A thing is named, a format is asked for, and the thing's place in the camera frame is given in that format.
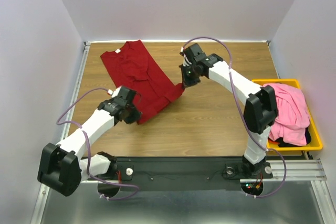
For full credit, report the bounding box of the red t shirt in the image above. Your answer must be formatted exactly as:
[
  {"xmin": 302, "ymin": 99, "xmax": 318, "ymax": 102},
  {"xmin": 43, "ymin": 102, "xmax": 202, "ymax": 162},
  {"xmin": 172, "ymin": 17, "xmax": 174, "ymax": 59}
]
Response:
[{"xmin": 100, "ymin": 40, "xmax": 184, "ymax": 124}]

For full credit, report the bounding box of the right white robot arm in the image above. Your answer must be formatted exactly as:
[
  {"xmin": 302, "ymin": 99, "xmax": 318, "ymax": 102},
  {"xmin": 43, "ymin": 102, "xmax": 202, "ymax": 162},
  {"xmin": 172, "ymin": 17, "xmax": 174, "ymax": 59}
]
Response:
[{"xmin": 180, "ymin": 53, "xmax": 278, "ymax": 177}]

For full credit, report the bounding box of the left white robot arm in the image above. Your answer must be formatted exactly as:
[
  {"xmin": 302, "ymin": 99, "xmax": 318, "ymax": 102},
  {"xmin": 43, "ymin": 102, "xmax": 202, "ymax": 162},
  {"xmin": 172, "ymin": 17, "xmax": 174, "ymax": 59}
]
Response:
[{"xmin": 37, "ymin": 101, "xmax": 141, "ymax": 196}]

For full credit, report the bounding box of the black garment in bin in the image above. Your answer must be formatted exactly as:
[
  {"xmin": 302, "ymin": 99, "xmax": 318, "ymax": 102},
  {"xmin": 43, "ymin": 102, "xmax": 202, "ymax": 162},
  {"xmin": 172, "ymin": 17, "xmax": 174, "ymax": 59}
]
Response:
[{"xmin": 274, "ymin": 128, "xmax": 311, "ymax": 147}]

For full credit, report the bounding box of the pink t shirt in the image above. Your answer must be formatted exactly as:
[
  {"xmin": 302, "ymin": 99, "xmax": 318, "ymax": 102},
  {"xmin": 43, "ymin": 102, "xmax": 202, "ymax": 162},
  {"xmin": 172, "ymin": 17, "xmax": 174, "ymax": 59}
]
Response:
[{"xmin": 268, "ymin": 83, "xmax": 310, "ymax": 147}]

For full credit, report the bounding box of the yellow plastic bin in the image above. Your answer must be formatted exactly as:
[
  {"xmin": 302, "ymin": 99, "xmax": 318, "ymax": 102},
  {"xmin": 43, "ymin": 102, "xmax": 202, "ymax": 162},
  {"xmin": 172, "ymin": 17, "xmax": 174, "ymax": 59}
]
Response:
[{"xmin": 253, "ymin": 79, "xmax": 323, "ymax": 152}]

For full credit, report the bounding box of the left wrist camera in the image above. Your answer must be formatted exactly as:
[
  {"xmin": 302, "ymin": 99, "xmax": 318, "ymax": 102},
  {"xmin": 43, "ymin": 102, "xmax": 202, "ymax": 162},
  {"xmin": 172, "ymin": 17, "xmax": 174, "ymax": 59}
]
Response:
[{"xmin": 111, "ymin": 86, "xmax": 137, "ymax": 106}]

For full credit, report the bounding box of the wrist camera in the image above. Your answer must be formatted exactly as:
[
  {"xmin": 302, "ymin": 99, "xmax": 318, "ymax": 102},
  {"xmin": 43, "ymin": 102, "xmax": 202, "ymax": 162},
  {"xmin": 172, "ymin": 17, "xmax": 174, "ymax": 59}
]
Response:
[
  {"xmin": 181, "ymin": 44, "xmax": 206, "ymax": 65},
  {"xmin": 111, "ymin": 86, "xmax": 137, "ymax": 106}
]

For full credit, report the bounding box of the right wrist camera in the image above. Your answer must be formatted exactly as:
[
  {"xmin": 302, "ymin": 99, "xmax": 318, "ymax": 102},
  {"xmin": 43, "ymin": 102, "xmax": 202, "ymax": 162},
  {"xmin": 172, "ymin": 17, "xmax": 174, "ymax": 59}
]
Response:
[{"xmin": 181, "ymin": 44, "xmax": 206, "ymax": 65}]

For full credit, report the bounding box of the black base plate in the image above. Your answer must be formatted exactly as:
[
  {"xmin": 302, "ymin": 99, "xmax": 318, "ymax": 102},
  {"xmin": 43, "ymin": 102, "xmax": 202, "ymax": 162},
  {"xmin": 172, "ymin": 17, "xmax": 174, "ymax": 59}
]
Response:
[{"xmin": 99, "ymin": 156, "xmax": 273, "ymax": 191}]

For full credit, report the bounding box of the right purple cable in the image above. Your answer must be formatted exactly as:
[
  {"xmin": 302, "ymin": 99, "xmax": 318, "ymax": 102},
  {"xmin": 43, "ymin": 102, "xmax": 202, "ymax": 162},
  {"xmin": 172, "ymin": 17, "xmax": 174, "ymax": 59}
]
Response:
[{"xmin": 180, "ymin": 36, "xmax": 287, "ymax": 198}]

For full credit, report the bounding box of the aluminium frame rail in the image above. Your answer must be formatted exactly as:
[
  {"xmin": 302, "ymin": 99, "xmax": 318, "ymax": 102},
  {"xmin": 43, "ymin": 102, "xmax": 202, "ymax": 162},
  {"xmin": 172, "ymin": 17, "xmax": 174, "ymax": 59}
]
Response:
[{"xmin": 30, "ymin": 41, "xmax": 91, "ymax": 223}]

